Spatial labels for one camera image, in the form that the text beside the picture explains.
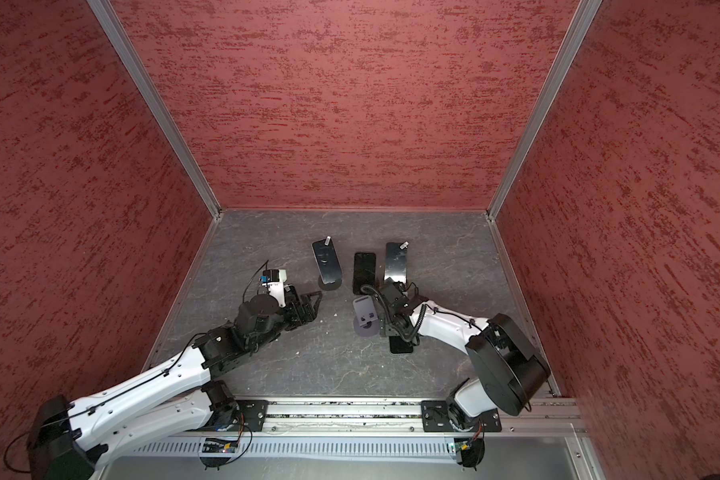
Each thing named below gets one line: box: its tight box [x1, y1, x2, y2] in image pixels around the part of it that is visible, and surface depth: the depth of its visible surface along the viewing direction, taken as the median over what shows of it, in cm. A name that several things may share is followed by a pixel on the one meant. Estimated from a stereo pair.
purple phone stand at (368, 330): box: [354, 317, 380, 337], surface depth 91 cm
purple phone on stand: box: [311, 238, 342, 284], surface depth 97 cm
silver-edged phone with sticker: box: [384, 241, 409, 284], surface depth 96 cm
